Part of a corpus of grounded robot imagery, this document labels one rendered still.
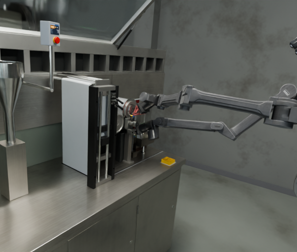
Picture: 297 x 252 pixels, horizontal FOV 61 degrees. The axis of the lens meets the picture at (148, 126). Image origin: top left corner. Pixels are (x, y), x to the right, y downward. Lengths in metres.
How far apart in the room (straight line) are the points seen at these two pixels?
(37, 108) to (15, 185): 0.48
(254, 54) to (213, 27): 0.64
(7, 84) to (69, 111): 0.45
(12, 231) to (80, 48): 1.11
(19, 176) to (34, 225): 0.27
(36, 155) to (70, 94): 0.45
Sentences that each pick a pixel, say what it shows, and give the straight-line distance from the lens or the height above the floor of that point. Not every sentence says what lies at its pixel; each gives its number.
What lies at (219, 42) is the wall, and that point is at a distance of 3.61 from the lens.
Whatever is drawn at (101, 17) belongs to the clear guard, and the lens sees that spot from 1.70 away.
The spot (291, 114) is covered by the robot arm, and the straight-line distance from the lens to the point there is 1.01.
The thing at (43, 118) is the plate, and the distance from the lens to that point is 1.64.
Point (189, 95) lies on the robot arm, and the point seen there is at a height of 1.46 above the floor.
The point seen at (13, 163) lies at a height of 1.08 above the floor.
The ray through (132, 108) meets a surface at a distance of 1.64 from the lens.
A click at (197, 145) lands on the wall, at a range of 3.84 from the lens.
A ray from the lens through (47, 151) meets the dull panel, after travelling 1.72.
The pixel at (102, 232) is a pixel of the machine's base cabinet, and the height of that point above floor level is 0.73.
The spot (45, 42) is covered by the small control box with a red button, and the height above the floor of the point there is 1.62.
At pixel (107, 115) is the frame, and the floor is 1.28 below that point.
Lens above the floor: 1.62
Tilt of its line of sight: 16 degrees down
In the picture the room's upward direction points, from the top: 5 degrees clockwise
